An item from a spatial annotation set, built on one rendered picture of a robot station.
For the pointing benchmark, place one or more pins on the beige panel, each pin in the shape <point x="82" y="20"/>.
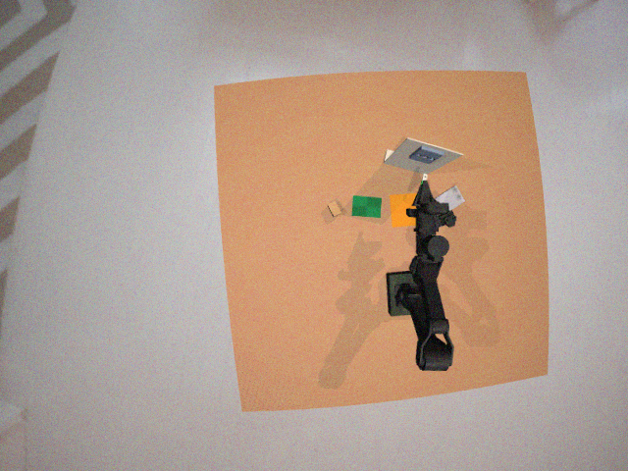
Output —
<point x="420" y="157"/>

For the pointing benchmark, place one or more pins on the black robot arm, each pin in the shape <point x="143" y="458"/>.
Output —
<point x="424" y="302"/>

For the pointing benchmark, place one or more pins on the orange square mat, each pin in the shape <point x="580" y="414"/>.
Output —
<point x="399" y="204"/>

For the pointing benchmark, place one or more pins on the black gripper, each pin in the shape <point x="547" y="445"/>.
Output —
<point x="426" y="209"/>

